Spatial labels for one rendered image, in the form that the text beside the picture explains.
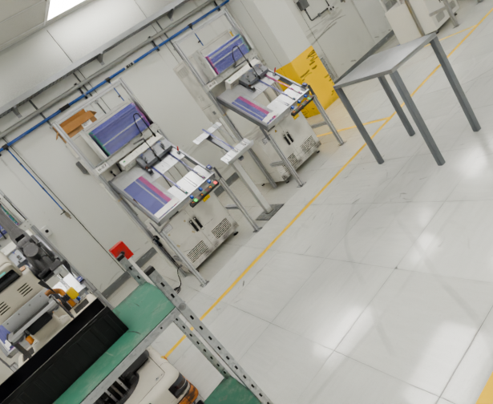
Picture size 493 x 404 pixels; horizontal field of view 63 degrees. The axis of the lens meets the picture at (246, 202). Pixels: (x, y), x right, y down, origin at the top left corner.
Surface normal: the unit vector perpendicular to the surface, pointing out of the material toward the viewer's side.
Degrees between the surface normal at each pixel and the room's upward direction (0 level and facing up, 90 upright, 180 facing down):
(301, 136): 90
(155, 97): 90
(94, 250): 90
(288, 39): 90
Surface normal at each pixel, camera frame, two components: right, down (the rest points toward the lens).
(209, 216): 0.49, -0.02
